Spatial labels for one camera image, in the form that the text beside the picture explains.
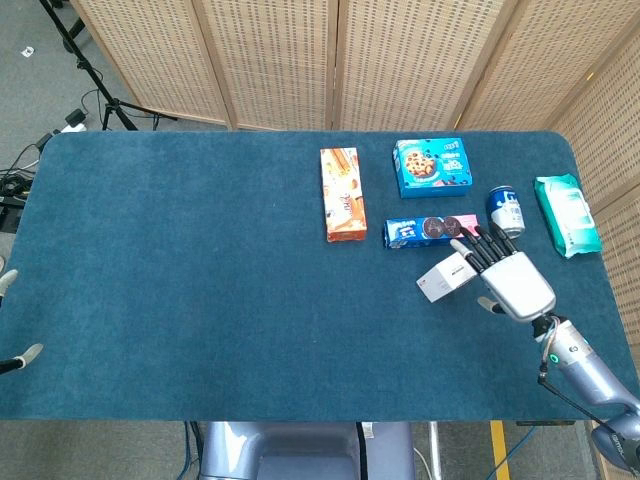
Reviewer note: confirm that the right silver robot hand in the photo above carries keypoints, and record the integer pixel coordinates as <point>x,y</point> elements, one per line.
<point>515,282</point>

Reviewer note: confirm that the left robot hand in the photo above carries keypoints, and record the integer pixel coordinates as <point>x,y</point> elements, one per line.
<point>15,359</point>

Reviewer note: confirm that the small white box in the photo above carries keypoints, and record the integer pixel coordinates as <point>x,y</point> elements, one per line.
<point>446,276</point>

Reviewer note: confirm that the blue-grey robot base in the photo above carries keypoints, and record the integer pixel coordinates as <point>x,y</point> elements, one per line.
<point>305,452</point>

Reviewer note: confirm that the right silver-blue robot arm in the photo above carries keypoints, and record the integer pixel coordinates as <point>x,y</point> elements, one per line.
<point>590,380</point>

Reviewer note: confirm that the blue Oreo cookie pack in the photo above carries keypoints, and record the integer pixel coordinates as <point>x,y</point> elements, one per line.
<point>425,231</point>

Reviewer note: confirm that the blue chocolate chip cookie box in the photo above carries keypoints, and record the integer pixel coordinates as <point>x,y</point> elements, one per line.
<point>433,167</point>

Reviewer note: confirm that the orange biscuit box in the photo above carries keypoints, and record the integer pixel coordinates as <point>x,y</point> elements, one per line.
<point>343,194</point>

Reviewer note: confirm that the black tripod stand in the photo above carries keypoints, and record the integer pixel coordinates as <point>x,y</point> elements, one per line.
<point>90,75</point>

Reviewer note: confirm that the blue white drink can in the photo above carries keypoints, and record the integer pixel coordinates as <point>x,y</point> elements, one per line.
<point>506,209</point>

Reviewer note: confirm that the green wet wipes pack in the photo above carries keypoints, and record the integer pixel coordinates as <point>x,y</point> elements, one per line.
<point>567,214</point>

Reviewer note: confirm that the yellow floor tape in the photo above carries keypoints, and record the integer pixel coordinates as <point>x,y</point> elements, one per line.
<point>499,450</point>

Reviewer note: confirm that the blue table cloth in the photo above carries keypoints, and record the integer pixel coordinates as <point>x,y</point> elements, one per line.
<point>250,300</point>

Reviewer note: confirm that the white power strip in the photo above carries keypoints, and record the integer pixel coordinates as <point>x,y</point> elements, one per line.
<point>75,122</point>

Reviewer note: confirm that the wicker folding screen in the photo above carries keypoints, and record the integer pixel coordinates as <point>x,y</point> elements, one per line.
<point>380,60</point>

